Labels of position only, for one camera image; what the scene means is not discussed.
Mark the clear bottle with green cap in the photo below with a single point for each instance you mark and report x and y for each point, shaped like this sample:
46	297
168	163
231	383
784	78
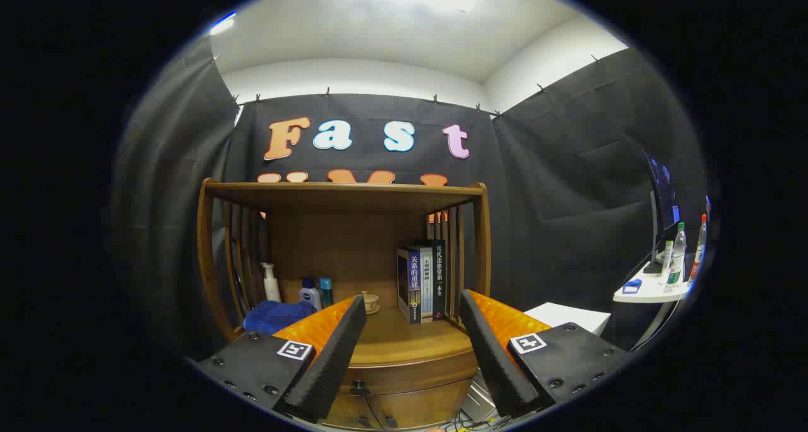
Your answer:
677	258

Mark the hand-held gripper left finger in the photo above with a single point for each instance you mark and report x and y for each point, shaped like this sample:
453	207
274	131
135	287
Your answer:
328	369

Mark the small blue object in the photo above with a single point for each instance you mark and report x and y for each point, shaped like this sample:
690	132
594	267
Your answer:
631	286

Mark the blue towel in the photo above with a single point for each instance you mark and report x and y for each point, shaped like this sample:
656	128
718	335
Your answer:
274	317

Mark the white bottle with blue cap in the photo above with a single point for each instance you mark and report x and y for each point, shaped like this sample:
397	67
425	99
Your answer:
309	298

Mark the white desk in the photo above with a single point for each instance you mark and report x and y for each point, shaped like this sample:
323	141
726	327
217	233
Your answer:
647	292

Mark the wooden cabinet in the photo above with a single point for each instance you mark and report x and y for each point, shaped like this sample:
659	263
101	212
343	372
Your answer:
341	198

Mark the small clear bottle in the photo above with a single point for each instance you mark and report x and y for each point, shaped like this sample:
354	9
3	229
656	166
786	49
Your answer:
666	261

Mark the wooden drawer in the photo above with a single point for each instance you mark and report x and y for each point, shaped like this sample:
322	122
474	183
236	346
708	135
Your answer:
410	372

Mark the teal blue bottle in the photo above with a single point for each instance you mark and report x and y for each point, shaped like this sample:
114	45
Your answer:
326	293

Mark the white drawer unit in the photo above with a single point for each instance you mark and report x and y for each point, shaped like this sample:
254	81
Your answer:
568	315

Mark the beige lidded teacup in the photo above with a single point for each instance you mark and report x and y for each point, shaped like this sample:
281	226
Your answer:
370	302

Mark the white pump bottle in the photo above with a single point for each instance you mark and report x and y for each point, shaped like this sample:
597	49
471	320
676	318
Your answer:
271	287

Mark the black monitor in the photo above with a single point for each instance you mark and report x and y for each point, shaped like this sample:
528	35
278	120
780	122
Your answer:
661	204

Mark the black spine book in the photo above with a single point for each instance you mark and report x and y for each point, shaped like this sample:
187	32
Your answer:
439	280

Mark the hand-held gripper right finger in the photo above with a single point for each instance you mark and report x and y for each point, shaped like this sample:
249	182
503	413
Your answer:
499	369

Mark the clear bottle with red cap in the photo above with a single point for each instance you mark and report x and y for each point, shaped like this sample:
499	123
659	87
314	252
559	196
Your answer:
699	249

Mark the wooden countertop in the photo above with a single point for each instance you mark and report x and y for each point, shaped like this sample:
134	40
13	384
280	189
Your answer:
404	340

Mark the white spine book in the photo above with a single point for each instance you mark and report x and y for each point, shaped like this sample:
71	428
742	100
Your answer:
427	287

